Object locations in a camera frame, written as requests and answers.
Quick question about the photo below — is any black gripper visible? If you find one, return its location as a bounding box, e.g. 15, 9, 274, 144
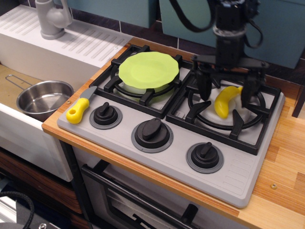
192, 28, 269, 107

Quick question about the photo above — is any black stove knob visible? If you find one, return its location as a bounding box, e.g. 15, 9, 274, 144
186, 142, 224, 174
131, 118, 173, 154
89, 102, 122, 130

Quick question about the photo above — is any black middle stove knob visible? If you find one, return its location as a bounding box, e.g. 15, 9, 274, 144
131, 118, 173, 154

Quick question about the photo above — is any yellow toy banana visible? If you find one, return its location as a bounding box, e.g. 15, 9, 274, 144
214, 86, 243, 119

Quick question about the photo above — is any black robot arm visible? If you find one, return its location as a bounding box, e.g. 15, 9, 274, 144
170, 0, 269, 107

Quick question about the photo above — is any black left burner grate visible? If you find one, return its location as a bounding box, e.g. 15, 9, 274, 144
90, 44, 193, 119

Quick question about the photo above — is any black braided cable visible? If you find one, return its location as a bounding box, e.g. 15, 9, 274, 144
0, 190, 35, 229

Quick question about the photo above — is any toy oven door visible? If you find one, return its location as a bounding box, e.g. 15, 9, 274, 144
80, 159, 215, 229

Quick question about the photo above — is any yellow handled toy knife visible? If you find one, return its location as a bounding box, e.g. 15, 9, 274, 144
66, 86, 97, 124

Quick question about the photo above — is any stainless steel pot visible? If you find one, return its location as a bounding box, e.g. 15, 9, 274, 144
5, 74, 74, 122

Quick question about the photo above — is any grey toy faucet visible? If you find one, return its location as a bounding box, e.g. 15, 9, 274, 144
35, 0, 72, 40

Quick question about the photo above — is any black burner grate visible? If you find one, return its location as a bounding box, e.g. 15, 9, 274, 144
166, 72, 282, 155
90, 44, 193, 119

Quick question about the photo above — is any black right burner grate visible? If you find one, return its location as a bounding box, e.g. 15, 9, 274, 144
166, 72, 282, 155

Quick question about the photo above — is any black right stove knob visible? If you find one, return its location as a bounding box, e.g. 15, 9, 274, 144
186, 142, 224, 174

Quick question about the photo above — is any light green plastic plate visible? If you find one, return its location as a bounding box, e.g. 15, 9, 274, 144
118, 52, 179, 89

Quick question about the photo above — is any white toy sink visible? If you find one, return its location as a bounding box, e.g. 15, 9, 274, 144
0, 5, 131, 182

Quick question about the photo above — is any black left stove knob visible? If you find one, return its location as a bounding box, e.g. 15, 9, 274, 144
89, 102, 122, 130

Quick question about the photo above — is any grey toy stove top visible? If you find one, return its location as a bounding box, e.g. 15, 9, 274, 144
56, 45, 285, 209

